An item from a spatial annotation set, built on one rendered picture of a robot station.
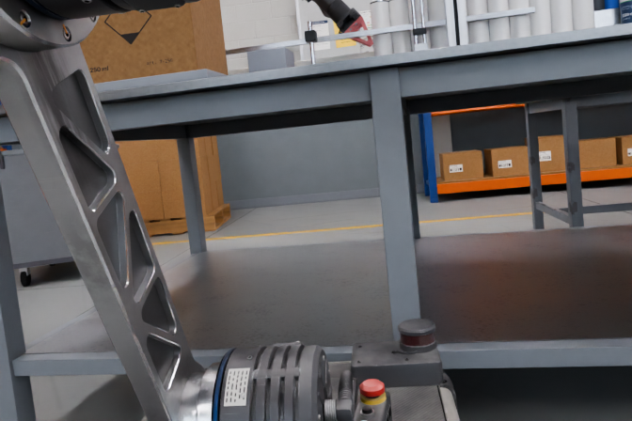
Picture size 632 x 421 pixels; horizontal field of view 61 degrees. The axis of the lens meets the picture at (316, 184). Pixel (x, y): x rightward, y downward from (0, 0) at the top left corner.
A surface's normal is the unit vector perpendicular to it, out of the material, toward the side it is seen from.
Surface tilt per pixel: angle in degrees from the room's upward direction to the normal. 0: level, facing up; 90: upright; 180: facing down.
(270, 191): 90
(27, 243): 94
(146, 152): 90
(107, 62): 90
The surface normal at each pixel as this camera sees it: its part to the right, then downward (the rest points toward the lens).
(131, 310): 0.99, -0.09
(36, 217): 0.22, 0.12
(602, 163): -0.12, 0.09
